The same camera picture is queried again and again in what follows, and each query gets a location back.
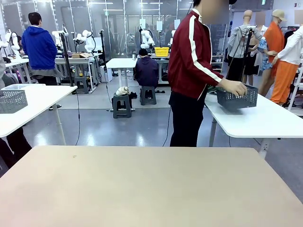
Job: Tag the person's right hand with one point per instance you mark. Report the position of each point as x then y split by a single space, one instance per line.
233 87

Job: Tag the dark grey plastic basket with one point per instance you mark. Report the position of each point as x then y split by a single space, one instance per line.
236 101

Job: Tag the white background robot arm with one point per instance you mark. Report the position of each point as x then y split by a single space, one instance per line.
88 43
145 37
14 42

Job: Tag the person's right forearm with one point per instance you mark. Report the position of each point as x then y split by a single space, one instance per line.
208 73

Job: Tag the yellow plastic basket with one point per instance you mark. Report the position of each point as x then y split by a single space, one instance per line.
162 51

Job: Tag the light grey plastic basket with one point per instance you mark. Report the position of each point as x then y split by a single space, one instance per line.
11 101

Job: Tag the white shoe shelf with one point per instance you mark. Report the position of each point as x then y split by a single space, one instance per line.
217 62

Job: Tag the black tripod stand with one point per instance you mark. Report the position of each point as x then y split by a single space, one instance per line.
247 47
67 61

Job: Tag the mannequin in floral blue shirt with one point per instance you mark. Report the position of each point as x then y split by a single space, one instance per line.
264 54

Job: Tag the white table with rounded corners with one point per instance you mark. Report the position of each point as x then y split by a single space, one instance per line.
260 123

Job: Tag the mannequin in grey shirt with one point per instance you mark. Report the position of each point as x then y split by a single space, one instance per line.
239 40

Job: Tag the mannequin with orange trousers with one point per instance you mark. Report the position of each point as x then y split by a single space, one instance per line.
284 78

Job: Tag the person in red jacket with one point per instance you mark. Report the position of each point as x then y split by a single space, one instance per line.
187 59

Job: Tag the mannequin in orange top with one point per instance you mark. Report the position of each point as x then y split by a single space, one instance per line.
274 40

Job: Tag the grey plastic step stool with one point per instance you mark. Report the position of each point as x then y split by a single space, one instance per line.
82 82
122 111
148 95

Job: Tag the seated person in dark hoodie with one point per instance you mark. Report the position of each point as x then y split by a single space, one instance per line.
146 71

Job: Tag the black shoes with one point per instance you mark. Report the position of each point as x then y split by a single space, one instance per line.
133 95

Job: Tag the beige cloth bundle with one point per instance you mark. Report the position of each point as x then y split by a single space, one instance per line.
122 91

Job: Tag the white background desk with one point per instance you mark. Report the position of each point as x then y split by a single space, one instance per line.
120 62

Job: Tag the brown cardboard box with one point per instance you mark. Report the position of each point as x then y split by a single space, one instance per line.
80 55

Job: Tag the person in blue hoodie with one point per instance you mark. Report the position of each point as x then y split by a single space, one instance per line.
39 47

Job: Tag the black camera pole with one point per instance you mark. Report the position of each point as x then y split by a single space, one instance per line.
103 47

